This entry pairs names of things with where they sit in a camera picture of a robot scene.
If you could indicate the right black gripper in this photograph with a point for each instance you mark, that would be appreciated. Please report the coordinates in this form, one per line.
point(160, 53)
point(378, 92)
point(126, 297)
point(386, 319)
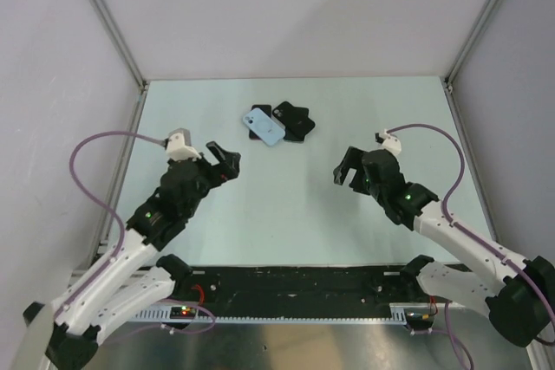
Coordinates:
point(351, 160)

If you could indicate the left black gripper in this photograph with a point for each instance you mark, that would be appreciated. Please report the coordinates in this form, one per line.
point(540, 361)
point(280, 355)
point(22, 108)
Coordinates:
point(227, 169)

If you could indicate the black smartphone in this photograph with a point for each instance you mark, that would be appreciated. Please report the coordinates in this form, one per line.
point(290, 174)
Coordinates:
point(298, 125)

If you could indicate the black phone case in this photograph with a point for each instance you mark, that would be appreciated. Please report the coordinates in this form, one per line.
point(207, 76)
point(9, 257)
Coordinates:
point(283, 111)

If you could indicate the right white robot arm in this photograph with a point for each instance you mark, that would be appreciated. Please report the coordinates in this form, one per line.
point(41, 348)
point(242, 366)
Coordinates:
point(516, 294)

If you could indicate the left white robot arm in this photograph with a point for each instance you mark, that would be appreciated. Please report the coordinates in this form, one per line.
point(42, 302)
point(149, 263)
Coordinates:
point(134, 275)

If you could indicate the light blue phone case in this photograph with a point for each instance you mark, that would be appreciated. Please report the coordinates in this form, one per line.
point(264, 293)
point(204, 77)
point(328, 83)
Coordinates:
point(263, 126)

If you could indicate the dark phone under blue case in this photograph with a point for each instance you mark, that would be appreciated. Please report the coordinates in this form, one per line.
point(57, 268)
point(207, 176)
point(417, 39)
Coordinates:
point(266, 109)

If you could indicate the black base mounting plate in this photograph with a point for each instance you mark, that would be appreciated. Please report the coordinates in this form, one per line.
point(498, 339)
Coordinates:
point(334, 291)

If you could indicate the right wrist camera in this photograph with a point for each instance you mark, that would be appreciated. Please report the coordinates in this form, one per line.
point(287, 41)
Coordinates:
point(388, 142)

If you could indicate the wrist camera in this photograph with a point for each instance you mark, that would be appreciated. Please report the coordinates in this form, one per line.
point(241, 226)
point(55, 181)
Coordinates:
point(388, 142)
point(180, 144)

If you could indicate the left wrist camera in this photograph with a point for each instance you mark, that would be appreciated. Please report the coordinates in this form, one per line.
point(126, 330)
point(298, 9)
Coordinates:
point(180, 144)

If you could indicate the white slotted cable duct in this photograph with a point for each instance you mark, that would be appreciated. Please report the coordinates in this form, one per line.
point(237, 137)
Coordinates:
point(180, 314)

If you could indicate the left aluminium frame post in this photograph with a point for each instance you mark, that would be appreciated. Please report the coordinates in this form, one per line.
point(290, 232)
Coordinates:
point(117, 39)

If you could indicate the aluminium frame post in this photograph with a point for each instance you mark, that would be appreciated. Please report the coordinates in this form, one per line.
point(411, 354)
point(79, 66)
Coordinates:
point(480, 24)
point(117, 39)

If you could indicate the right aluminium frame post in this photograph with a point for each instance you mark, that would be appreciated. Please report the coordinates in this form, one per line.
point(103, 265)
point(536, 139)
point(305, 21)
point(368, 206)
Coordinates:
point(480, 24)

